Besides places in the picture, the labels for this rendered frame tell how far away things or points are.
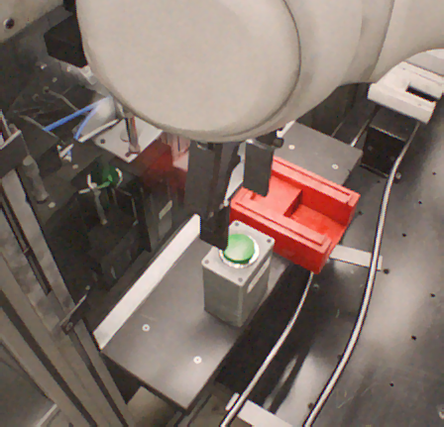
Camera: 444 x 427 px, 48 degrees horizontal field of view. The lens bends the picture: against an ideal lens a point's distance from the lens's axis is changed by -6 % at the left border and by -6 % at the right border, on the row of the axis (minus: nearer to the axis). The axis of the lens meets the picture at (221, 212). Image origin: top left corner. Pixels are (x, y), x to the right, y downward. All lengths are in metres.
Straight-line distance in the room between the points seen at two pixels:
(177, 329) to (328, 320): 0.37
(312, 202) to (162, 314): 0.28
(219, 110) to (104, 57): 0.04
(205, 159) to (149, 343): 0.35
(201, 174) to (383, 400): 0.63
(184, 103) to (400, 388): 0.85
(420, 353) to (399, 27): 0.86
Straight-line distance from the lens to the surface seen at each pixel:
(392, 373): 0.98
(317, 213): 0.82
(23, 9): 0.37
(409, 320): 1.03
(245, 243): 0.63
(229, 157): 0.45
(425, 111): 1.13
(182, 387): 0.68
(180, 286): 0.74
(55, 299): 0.56
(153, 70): 0.16
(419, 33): 0.21
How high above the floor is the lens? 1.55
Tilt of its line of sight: 51 degrees down
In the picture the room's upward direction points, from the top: straight up
